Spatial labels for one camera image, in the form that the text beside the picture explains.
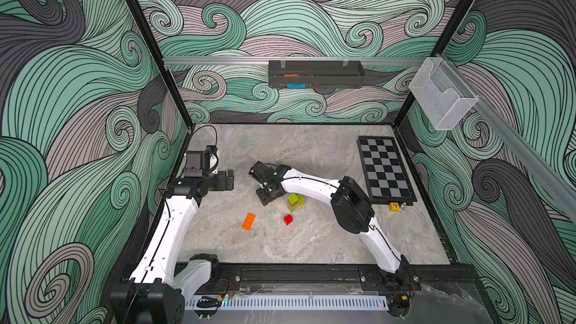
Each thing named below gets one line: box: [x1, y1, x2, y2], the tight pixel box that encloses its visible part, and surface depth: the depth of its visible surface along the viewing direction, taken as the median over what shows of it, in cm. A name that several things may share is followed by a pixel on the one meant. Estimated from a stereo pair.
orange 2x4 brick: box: [241, 213, 256, 232], surface depth 87 cm
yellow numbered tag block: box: [388, 201, 400, 213], surface depth 89 cm
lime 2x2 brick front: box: [287, 193, 300, 206], surface depth 85 cm
